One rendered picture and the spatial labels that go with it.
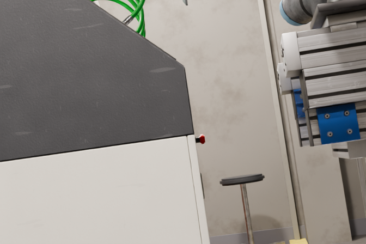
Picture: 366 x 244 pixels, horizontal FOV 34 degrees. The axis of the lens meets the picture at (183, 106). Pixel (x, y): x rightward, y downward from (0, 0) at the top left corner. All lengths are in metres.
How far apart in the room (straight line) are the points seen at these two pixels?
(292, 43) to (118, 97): 0.42
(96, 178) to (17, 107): 0.25
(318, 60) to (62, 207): 0.68
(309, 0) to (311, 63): 0.62
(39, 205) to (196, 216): 0.36
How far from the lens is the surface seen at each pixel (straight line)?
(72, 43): 1.41
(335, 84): 1.39
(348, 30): 1.41
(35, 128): 1.41
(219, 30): 4.70
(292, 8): 2.07
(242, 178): 3.95
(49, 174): 1.40
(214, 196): 4.63
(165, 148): 1.36
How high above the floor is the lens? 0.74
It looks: 5 degrees up
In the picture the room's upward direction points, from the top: 8 degrees counter-clockwise
